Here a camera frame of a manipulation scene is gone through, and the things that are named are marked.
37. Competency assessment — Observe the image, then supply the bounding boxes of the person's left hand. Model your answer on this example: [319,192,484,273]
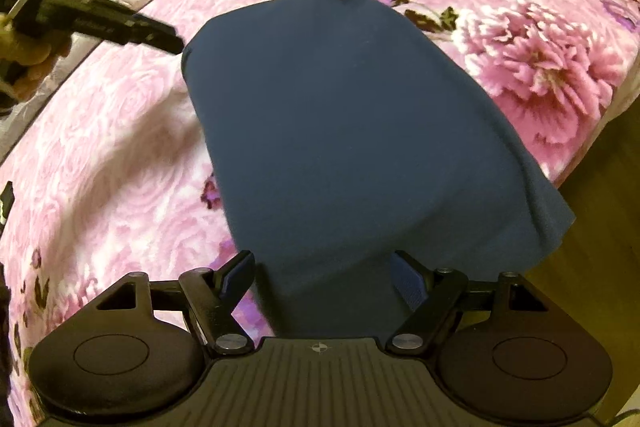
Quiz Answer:
[0,13,60,80]

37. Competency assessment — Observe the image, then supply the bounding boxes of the pink floral blanket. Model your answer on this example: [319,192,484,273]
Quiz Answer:
[0,0,640,427]

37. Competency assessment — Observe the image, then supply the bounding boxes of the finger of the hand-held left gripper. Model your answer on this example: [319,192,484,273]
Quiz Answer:
[72,0,185,56]

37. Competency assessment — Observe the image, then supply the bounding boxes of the dark blue garment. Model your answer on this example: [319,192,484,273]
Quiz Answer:
[180,0,577,341]

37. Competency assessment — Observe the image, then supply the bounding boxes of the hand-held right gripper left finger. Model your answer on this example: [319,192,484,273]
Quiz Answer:
[94,249,258,354]

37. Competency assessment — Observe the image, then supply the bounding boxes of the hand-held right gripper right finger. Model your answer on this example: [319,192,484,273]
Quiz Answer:
[385,250,547,352]

